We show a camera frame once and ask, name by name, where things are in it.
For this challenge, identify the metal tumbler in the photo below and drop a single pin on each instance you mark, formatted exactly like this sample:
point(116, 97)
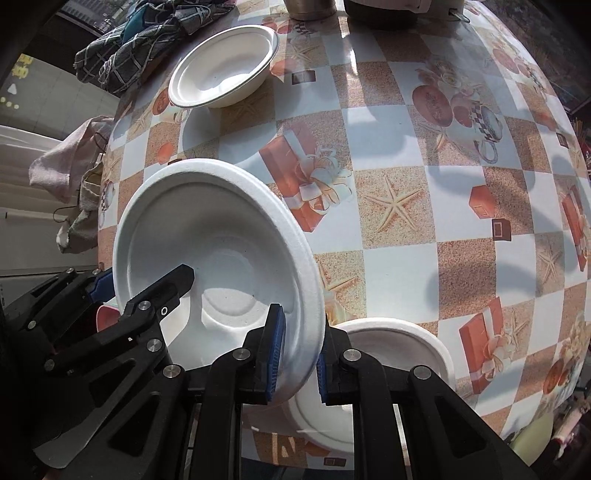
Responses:
point(309, 9)

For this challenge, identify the white paper bowl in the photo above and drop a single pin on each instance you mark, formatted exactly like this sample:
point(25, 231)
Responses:
point(207, 240)
point(401, 344)
point(226, 64)

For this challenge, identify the plaid grey cloth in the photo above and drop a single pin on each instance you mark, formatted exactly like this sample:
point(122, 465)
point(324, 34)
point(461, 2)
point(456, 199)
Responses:
point(138, 41)

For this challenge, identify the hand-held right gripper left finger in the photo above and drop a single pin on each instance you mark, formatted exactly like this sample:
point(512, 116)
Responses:
point(273, 355)

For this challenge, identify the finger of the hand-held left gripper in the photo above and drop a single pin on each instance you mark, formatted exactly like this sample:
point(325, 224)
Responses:
point(138, 318)
point(99, 284)

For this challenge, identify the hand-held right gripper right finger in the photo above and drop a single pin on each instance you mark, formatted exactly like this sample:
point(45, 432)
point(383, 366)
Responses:
point(323, 376)

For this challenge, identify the beige cloth bag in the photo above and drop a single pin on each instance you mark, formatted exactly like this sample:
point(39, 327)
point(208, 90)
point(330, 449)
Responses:
point(69, 184)

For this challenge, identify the patterned checkered tablecloth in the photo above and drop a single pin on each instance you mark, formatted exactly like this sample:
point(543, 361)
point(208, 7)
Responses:
point(415, 230)

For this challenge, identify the strawberry print thermos mug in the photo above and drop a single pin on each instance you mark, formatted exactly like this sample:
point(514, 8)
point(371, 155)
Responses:
point(397, 9)

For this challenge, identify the pink square plate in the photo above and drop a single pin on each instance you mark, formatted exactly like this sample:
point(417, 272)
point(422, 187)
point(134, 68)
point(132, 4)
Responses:
point(106, 318)

